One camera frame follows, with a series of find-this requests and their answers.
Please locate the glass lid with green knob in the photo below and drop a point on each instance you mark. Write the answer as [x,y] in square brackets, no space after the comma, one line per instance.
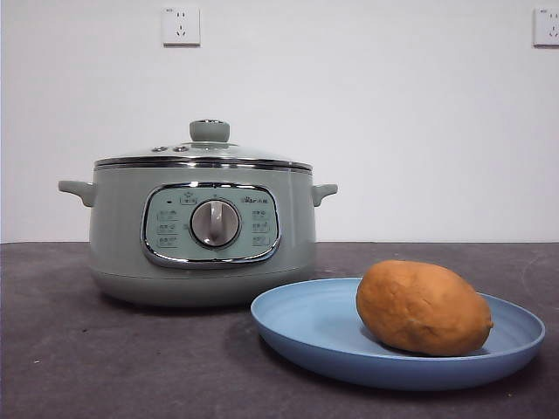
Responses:
[209,131]

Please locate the brown potato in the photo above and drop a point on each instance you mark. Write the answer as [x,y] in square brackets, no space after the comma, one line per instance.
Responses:
[423,305]

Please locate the blue round plate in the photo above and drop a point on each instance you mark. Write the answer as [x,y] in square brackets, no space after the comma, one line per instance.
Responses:
[305,323]

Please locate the pale green electric steamer pot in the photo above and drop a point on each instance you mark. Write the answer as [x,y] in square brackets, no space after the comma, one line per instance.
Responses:
[118,227]

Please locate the white wall socket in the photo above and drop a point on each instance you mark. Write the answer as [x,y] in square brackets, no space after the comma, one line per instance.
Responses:
[181,26]
[548,27]

